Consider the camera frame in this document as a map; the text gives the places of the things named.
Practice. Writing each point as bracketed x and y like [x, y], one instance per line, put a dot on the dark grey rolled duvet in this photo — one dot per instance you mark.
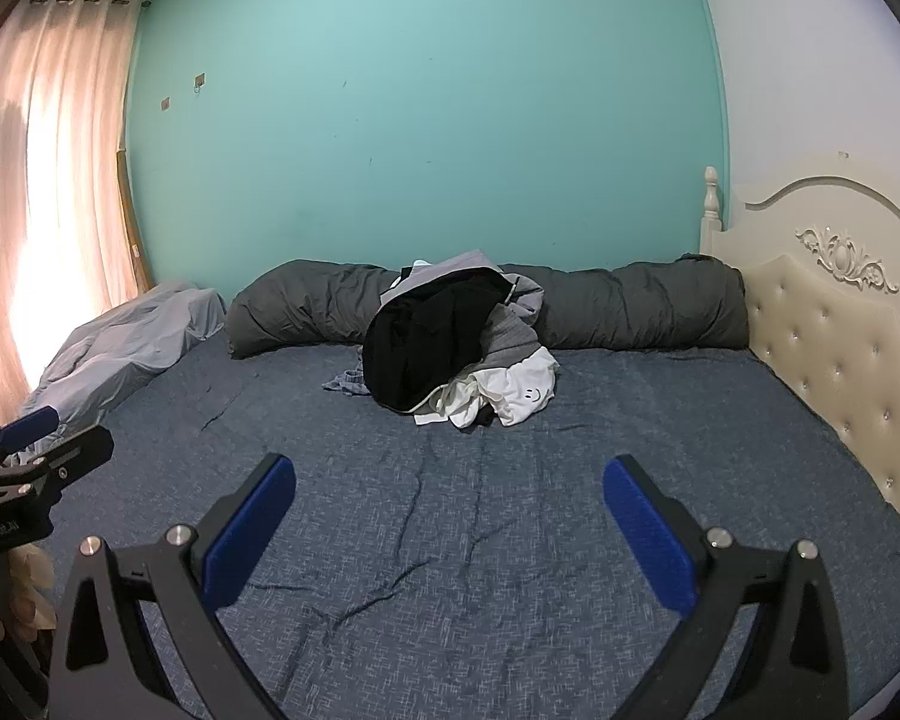
[630, 307]

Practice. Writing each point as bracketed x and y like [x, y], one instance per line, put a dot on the black sweater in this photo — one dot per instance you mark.
[427, 337]

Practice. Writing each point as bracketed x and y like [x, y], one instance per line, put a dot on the blue sheeted bed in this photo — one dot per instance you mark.
[457, 540]

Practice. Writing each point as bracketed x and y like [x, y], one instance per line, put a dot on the pile of grey white clothes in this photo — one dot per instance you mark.
[514, 322]

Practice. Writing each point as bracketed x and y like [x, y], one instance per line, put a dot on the pink sheer curtain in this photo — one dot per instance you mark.
[52, 202]

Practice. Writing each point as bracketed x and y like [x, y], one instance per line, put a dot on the blue-grey thin garment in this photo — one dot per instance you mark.
[345, 382]

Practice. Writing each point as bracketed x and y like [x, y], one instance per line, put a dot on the light grey blanket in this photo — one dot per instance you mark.
[127, 345]

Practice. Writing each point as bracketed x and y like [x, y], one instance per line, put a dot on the cream white garment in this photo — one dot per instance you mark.
[450, 401]

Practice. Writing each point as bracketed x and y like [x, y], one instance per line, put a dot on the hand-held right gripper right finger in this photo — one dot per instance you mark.
[649, 532]

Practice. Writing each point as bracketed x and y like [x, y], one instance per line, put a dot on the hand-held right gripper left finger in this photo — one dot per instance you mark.
[247, 532]

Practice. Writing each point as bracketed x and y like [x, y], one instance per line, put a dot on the white smiley t-shirt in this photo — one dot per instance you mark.
[521, 390]

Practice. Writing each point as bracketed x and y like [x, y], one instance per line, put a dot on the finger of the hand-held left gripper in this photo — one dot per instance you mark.
[75, 461]
[30, 425]

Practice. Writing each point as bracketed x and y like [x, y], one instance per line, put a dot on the cream tufted headboard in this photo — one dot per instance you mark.
[825, 330]

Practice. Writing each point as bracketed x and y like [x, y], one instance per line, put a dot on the small black garment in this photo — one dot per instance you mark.
[484, 414]

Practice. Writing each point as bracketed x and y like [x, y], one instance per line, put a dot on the person's left hand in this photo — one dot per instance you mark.
[34, 592]

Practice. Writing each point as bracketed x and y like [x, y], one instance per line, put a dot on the wooden window frame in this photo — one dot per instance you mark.
[131, 225]

